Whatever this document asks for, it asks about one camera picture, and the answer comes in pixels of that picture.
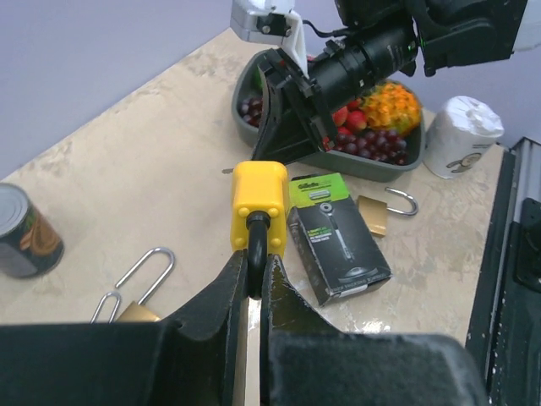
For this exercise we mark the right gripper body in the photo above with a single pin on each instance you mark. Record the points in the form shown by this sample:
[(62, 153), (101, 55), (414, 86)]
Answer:
[(278, 60)]

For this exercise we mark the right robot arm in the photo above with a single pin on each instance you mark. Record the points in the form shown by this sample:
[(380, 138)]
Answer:
[(378, 39)]

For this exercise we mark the orange spiky fruit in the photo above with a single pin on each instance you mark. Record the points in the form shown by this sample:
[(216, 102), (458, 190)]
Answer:
[(392, 106)]

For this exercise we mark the tin can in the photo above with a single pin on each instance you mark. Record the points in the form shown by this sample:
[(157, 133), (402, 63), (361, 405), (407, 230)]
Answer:
[(30, 246)]

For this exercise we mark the long shackle brass padlock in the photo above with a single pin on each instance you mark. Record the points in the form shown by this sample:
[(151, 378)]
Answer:
[(149, 272)]

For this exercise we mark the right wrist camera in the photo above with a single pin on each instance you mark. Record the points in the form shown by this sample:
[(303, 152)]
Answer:
[(271, 22)]

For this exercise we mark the white paper cup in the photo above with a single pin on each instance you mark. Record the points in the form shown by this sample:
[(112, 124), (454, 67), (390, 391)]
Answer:
[(461, 132)]

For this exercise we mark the large brass padlock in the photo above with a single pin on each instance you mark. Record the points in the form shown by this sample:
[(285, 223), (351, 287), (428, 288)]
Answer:
[(375, 212)]

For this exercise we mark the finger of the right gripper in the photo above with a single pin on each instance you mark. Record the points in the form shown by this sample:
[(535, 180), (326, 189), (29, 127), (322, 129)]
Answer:
[(291, 127)]

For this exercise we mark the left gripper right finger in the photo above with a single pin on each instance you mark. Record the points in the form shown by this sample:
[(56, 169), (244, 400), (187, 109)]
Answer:
[(304, 360)]

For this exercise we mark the black green razor box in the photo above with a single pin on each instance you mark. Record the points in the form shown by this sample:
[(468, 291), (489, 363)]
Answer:
[(338, 252)]

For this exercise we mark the dark grape bunch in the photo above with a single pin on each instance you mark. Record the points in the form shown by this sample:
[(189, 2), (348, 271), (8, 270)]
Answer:
[(378, 145)]

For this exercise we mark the small brass padlock keys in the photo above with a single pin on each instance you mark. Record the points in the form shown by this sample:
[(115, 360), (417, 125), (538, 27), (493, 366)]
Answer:
[(107, 307)]

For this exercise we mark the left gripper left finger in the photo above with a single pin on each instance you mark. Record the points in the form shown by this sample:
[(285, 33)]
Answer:
[(195, 356)]

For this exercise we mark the small red fruits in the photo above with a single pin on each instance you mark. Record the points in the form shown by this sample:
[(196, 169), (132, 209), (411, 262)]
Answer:
[(351, 117)]

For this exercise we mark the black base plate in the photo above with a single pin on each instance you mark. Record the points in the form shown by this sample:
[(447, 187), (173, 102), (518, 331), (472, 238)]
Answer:
[(481, 332)]

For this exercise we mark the grey fruit tray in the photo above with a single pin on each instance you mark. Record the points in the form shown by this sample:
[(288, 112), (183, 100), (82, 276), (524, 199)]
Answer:
[(334, 161)]

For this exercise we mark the yellow padlock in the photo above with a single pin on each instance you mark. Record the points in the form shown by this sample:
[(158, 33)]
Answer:
[(260, 205)]

